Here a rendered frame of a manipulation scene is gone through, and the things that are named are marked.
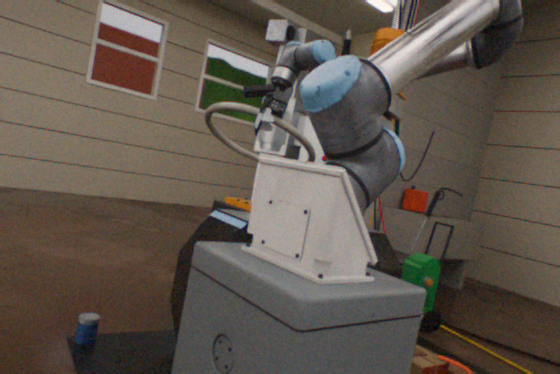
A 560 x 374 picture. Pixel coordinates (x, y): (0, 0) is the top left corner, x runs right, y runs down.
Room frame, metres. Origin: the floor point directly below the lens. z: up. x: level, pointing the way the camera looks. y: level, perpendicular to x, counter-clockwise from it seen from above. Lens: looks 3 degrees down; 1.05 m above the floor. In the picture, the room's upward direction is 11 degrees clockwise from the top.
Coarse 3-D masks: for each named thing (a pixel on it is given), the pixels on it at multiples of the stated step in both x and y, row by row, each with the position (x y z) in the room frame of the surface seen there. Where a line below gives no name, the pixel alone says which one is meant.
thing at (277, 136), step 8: (288, 112) 2.96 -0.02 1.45; (296, 112) 3.00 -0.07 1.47; (288, 120) 2.97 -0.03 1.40; (296, 120) 2.99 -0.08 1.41; (304, 120) 2.98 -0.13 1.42; (272, 128) 2.97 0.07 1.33; (280, 128) 2.96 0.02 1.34; (296, 128) 3.00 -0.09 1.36; (264, 136) 3.00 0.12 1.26; (272, 136) 2.97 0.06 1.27; (280, 136) 2.96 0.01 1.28; (272, 144) 2.98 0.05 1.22; (280, 144) 2.97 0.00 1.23; (296, 144) 2.99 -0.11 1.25
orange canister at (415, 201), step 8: (408, 192) 5.14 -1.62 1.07; (416, 192) 5.08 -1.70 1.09; (424, 192) 5.19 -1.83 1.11; (408, 200) 5.12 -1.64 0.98; (416, 200) 5.09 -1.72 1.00; (424, 200) 5.20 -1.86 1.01; (400, 208) 5.24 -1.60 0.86; (408, 208) 5.11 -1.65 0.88; (416, 208) 5.12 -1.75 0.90; (424, 208) 5.23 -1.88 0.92; (432, 216) 5.30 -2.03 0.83
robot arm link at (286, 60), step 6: (294, 42) 1.61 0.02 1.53; (288, 48) 1.60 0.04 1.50; (294, 48) 1.58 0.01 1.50; (282, 54) 1.61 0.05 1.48; (288, 54) 1.58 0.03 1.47; (282, 60) 1.59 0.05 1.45; (288, 60) 1.58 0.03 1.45; (276, 66) 1.60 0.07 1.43; (282, 66) 1.57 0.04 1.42; (288, 66) 1.57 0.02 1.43; (294, 66) 1.58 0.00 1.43; (294, 72) 1.58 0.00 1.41
